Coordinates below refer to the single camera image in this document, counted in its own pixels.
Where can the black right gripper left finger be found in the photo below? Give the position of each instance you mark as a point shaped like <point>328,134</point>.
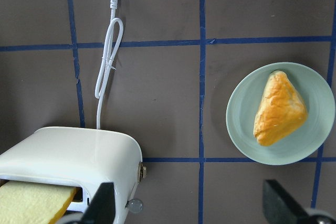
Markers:
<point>102,207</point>

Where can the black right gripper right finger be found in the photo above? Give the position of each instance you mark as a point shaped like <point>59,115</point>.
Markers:
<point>279,206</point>

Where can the grey toaster lever knob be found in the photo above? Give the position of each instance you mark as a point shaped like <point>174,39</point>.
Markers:
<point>134,205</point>

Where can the white toaster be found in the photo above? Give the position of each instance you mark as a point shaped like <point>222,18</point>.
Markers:
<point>78,157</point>

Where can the brown toaster dial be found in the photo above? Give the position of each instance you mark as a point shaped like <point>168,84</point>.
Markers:
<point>142,172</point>

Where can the toast slice in toaster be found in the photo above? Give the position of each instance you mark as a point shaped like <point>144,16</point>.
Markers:
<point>24,202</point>

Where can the green plate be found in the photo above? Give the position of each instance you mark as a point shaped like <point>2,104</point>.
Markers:
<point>244,103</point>

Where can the triangular golden pastry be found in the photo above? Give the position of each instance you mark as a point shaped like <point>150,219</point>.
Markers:
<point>281,111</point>

